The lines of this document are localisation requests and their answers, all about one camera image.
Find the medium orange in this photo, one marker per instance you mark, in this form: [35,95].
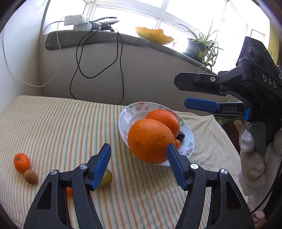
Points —
[69,193]

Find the dark plum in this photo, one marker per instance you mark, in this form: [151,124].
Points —
[181,135]

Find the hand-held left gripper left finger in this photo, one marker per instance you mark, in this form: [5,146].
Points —
[102,165]

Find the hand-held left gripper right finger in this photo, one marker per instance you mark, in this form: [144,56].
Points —
[176,167]

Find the white power strip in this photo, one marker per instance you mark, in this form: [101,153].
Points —
[83,26]

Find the small tangerine with stem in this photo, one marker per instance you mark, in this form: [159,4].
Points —
[21,163]

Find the floral white bowl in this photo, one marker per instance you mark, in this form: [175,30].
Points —
[130,116]

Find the green round fruit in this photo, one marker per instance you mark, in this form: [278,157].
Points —
[106,179]

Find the brown kiwi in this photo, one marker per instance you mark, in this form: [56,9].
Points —
[30,176]

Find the potted spider plant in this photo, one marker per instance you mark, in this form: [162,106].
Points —
[192,47]

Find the yellow wavy bowl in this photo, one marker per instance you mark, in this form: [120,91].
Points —
[152,35]

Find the small orange kumquat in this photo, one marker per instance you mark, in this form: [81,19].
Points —
[177,142]

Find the large orange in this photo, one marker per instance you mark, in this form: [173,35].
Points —
[165,119]
[147,141]

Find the white power adapter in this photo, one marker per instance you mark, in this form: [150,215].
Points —
[73,19]

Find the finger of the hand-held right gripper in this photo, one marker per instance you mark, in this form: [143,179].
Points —
[187,81]
[198,104]

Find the striped table cloth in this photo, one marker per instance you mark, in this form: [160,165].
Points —
[66,132]

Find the person's right hand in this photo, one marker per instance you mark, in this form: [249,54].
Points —
[253,171]

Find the white window frame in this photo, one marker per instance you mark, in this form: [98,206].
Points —
[160,21]

